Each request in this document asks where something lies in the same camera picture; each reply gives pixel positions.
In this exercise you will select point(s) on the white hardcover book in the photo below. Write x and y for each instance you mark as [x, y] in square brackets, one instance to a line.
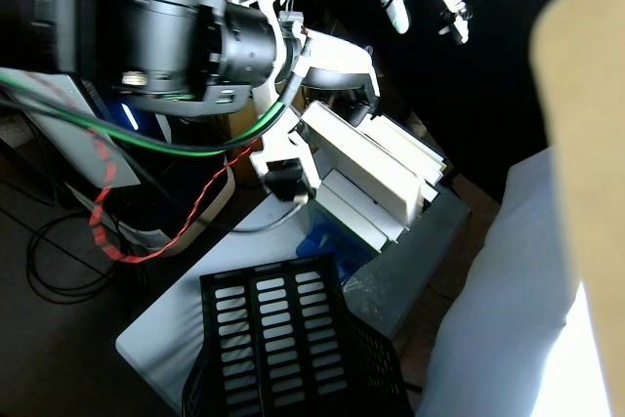
[361, 163]

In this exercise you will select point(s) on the black Century book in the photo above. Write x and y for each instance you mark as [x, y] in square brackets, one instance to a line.
[415, 141]

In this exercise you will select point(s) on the cream paperback book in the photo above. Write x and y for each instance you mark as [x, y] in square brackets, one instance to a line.
[420, 155]

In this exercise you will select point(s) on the white K book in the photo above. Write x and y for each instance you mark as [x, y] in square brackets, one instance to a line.
[430, 177]

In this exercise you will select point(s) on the blue metal bookend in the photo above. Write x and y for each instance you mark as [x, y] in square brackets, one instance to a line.
[332, 241]

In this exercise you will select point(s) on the white rounded tower base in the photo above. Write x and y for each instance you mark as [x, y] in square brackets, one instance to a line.
[222, 202]

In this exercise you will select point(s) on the beige blurred board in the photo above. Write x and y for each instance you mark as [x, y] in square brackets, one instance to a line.
[586, 95]

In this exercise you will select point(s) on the white backdrop sheet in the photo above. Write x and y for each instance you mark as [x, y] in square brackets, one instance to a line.
[488, 290]

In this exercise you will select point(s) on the black mesh file rack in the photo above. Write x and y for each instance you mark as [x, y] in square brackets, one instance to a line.
[290, 339]

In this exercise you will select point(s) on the white tower with light strip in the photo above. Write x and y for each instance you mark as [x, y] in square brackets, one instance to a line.
[58, 134]

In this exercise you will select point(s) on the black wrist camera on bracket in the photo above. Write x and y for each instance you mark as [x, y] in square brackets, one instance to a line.
[288, 178]

